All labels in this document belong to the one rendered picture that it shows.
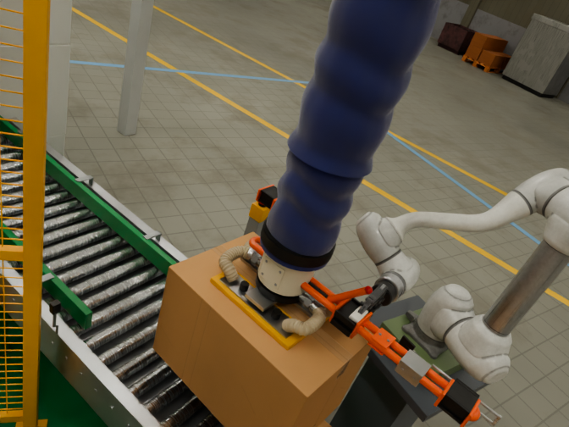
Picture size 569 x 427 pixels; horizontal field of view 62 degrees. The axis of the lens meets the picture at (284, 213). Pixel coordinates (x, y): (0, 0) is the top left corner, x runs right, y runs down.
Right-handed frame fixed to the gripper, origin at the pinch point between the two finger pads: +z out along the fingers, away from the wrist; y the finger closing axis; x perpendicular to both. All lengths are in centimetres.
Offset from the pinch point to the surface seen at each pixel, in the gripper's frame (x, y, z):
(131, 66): 296, 56, -156
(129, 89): 296, 76, -156
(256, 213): 69, 23, -45
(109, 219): 134, 60, -20
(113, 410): 52, 67, 37
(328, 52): 32, -66, 9
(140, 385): 52, 65, 25
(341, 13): 31, -75, 10
